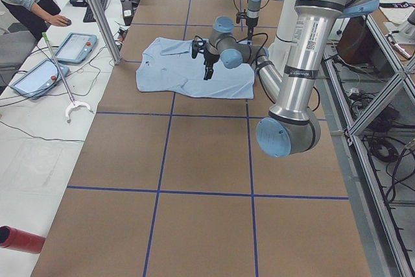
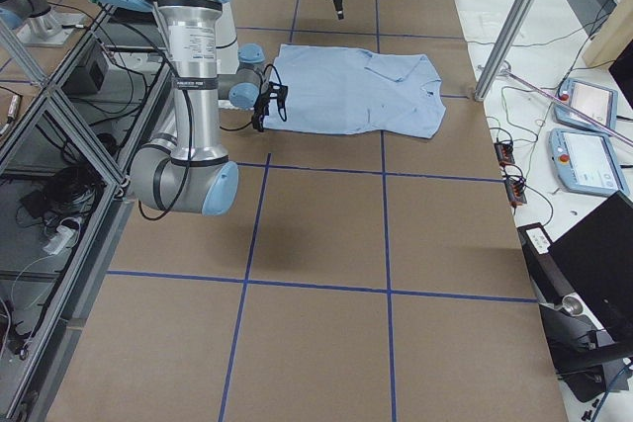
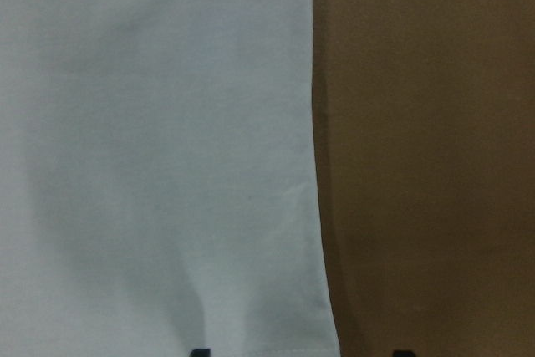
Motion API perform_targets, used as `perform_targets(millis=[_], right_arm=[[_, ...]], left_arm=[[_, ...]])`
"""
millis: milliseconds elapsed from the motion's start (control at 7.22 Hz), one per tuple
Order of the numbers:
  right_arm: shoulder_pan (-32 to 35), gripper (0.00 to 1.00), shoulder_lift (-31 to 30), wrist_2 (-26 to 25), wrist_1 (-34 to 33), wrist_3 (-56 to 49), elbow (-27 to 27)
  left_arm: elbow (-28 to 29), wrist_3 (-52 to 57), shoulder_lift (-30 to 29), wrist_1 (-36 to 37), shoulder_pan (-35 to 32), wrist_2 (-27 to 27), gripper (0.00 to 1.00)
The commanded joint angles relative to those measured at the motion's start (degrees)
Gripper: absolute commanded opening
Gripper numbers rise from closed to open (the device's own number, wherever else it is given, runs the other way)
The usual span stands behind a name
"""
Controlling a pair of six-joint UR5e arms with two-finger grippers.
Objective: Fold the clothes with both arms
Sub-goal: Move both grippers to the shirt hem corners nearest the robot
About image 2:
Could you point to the light blue t-shirt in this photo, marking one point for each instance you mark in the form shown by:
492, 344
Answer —
344, 90

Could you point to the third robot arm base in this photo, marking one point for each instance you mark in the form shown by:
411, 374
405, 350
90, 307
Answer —
37, 23

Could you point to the reacher grabber tool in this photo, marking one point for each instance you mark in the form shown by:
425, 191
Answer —
506, 72

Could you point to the teach pendant far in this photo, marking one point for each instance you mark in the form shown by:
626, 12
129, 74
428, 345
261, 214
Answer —
595, 101

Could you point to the teach pendant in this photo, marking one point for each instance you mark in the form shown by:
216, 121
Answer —
595, 101
586, 163

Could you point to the teach pendant near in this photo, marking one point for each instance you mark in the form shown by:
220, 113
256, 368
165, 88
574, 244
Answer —
586, 163

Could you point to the black monitor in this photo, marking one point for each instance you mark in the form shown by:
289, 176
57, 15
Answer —
595, 257

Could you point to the aluminium frame post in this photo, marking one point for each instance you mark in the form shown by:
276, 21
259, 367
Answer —
509, 30

